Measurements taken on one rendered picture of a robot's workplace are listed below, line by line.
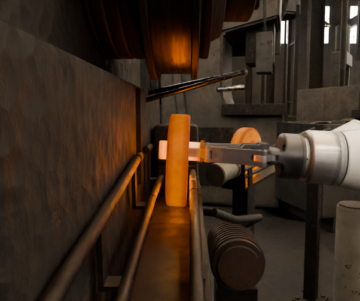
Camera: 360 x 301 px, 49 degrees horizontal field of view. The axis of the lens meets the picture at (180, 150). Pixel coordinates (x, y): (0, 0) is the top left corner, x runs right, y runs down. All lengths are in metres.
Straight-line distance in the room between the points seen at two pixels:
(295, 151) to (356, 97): 3.92
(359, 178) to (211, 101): 2.72
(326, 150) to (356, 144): 0.05
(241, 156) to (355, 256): 0.87
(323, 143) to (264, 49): 2.48
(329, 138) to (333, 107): 4.14
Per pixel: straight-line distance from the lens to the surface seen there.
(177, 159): 0.58
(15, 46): 0.21
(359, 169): 0.66
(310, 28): 9.63
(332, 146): 0.65
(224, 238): 0.96
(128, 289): 0.35
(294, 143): 0.64
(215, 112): 3.32
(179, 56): 0.57
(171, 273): 0.46
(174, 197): 0.61
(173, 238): 0.55
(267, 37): 3.11
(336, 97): 4.77
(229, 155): 0.61
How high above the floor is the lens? 0.83
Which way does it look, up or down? 6 degrees down
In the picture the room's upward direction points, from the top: straight up
